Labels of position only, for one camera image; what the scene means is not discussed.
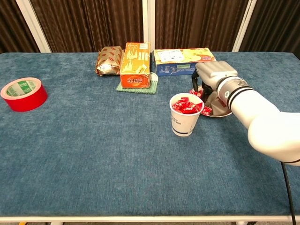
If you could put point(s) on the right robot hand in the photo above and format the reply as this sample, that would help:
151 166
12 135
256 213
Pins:
215 72

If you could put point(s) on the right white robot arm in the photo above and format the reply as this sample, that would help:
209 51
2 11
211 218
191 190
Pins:
257 117

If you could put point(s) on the round metal plate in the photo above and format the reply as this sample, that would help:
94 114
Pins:
216 111

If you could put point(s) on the yellow blue biscuit box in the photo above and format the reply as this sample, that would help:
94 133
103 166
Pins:
173 59

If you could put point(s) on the dark brown curtain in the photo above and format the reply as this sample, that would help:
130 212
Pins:
14 23
276 23
199 23
93 23

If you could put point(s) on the white paper cup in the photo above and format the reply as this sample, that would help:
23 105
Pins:
185 124

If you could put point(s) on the green cloth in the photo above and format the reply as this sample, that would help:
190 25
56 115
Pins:
153 87

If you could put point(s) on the tall orange box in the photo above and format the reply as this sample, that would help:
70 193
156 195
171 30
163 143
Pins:
134 63

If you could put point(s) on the gold snack bag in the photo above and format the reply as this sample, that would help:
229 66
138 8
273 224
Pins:
109 58

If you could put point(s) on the blue table mat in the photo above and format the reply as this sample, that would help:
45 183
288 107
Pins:
93 152

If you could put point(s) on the red tape roll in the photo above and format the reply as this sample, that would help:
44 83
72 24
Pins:
28 103

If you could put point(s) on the white frame post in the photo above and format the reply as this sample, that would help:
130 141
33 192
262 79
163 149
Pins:
245 23
148 23
32 25

